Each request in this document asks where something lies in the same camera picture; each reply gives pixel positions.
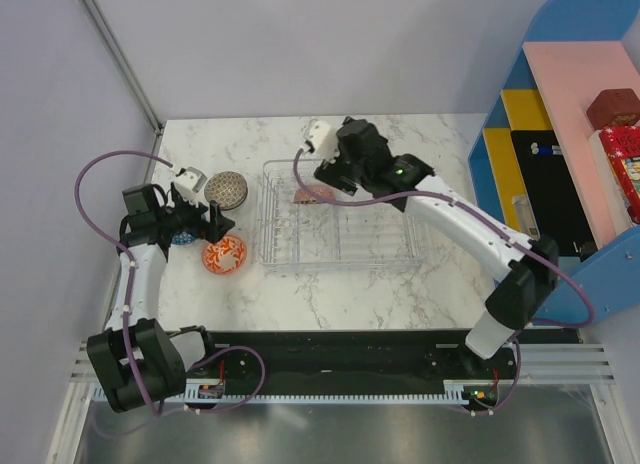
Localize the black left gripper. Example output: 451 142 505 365
156 189 233 245

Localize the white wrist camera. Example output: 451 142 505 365
172 167 207 205
301 119 339 162

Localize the dark red box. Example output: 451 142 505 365
586 88 639 131

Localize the orange white floral bowl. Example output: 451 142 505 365
201 233 248 275

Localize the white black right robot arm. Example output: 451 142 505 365
303 117 559 378

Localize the aluminium rail frame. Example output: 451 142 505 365
47 343 639 463

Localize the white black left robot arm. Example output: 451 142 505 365
87 183 235 413

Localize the clear wire dish rack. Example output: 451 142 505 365
258 160 428 273

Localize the white slotted cable duct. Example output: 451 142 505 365
92 379 516 404

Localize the red christmas tin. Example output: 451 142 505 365
599 126 639 221

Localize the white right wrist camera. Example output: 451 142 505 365
301 119 339 162

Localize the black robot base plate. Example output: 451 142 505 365
161 327 584 391

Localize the brown lattice pattern bowl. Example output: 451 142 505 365
203 171 248 211

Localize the aluminium corner post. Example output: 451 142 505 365
79 0 163 135

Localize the blue triangle pattern bowl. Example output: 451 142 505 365
171 230 197 246

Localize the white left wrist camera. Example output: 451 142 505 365
172 167 207 205

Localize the red floral pattern bowl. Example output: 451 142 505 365
293 184 335 204

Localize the black board with markers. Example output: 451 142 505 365
510 130 594 257

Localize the blue toy shelf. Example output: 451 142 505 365
468 0 639 326

